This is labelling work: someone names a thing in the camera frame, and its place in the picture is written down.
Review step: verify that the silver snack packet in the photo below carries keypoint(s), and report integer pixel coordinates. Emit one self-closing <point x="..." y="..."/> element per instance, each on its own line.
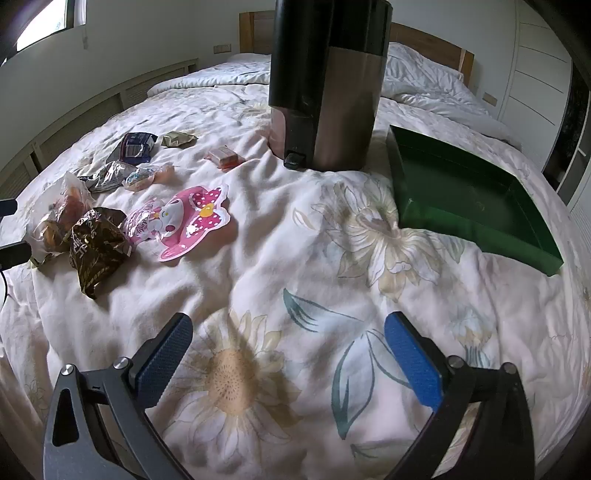
<point x="108" y="175"/>

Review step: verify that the wooden headboard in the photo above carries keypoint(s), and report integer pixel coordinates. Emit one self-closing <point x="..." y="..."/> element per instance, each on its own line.
<point x="415" y="37"/>

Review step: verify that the olive green snack packet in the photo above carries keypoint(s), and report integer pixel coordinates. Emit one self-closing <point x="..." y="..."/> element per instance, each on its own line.
<point x="178" y="138"/>

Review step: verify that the bed with floral duvet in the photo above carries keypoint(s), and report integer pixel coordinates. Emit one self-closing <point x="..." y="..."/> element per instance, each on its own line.
<point x="295" y="258"/>

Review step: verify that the pink cartoon snack packet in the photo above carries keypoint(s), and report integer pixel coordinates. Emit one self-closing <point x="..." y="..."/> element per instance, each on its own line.
<point x="194" y="217"/>

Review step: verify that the clear bag of bread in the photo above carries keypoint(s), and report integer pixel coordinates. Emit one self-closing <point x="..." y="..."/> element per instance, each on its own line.
<point x="64" y="212"/>

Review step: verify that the window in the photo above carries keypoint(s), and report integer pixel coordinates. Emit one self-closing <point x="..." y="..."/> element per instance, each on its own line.
<point x="60" y="14"/>

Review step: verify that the clear snack packet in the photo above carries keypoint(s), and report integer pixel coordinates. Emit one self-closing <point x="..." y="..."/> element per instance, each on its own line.
<point x="165" y="171"/>

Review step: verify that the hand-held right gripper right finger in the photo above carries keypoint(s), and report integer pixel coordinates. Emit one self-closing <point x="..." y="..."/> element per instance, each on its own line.
<point x="411" y="360"/>

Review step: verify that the white cartoon snack packet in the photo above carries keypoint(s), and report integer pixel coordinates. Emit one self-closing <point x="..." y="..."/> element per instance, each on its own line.
<point x="141" y="177"/>

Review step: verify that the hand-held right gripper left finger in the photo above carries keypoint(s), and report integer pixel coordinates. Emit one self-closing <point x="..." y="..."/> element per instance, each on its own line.
<point x="166" y="355"/>

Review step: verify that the white pillow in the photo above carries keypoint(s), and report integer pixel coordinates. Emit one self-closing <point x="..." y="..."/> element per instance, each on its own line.
<point x="249" y="57"/>

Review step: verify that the black and steel pedal bin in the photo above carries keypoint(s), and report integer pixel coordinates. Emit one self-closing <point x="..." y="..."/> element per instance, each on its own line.
<point x="323" y="92"/>

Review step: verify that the white duvet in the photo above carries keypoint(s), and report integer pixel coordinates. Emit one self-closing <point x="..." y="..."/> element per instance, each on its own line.
<point x="425" y="78"/>

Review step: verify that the brown gold-print snack packet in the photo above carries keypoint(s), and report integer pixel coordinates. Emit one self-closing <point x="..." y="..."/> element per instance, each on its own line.
<point x="97" y="249"/>

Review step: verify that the green tray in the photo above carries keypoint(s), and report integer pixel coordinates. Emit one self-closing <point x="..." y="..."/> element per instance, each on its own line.
<point x="452" y="198"/>

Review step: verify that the small orange snack packet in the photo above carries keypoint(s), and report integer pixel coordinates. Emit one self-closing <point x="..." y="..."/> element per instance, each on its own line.
<point x="225" y="157"/>

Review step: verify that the dark blue snack packet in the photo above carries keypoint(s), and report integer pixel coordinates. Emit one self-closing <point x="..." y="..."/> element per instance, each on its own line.
<point x="134" y="146"/>

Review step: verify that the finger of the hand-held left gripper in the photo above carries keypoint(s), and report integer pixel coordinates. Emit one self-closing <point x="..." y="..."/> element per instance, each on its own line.
<point x="14" y="256"/>
<point x="7" y="206"/>

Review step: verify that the wall socket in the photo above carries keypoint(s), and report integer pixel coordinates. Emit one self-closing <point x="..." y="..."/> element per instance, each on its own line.
<point x="222" y="48"/>
<point x="490" y="98"/>

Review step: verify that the white wardrobe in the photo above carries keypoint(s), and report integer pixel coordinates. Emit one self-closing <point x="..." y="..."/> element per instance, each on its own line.
<point x="531" y="69"/>

